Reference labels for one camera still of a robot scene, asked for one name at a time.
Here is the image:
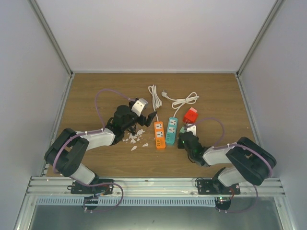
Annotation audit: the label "orange power strip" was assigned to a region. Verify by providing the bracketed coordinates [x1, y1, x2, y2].
[154, 121, 166, 150]

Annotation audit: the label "teal power strip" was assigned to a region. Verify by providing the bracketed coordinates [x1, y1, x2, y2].
[165, 117, 178, 145]

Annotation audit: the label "red cube socket adapter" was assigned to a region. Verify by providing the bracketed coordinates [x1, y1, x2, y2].
[183, 107, 198, 124]

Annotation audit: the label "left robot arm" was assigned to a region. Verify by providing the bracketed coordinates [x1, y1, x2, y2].
[44, 105, 157, 194]

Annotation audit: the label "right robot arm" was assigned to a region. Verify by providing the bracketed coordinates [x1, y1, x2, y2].
[177, 132, 277, 194]

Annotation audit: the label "white plastic shards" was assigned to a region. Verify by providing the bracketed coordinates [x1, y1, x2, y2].
[122, 129, 149, 151]

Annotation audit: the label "black charger with cable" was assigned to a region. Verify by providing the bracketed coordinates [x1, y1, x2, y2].
[127, 124, 137, 136]

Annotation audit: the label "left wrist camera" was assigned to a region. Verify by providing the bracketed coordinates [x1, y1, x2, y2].
[129, 98, 148, 116]

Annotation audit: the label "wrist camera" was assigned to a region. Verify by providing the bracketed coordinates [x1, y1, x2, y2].
[186, 125, 197, 136]
[129, 98, 148, 116]

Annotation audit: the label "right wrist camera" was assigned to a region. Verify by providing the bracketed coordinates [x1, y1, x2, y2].
[186, 125, 197, 136]

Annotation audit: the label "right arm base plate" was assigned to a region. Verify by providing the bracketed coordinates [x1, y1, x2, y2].
[194, 177, 241, 195]

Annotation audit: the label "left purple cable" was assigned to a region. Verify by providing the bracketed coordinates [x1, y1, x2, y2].
[52, 89, 136, 174]

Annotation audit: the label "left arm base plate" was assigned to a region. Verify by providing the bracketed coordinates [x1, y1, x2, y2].
[67, 179, 114, 196]

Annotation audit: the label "aluminium rail frame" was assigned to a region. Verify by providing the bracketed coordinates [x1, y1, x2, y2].
[14, 177, 296, 230]

